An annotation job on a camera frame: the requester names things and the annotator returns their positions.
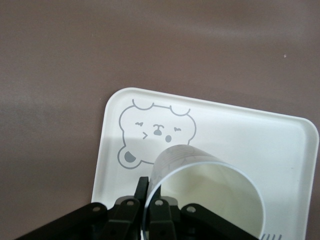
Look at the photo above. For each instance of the white bear print tray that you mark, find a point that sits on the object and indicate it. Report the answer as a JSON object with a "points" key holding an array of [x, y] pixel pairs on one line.
{"points": [[225, 130]]}

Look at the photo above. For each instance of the white plastic cup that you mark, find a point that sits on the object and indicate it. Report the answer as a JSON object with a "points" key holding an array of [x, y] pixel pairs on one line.
{"points": [[212, 200]]}

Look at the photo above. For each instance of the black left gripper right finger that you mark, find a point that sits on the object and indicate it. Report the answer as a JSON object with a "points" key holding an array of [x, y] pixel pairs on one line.
{"points": [[161, 220]]}

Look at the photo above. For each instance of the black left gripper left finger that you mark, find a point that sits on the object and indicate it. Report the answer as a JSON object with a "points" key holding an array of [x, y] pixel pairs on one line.
{"points": [[142, 187]]}

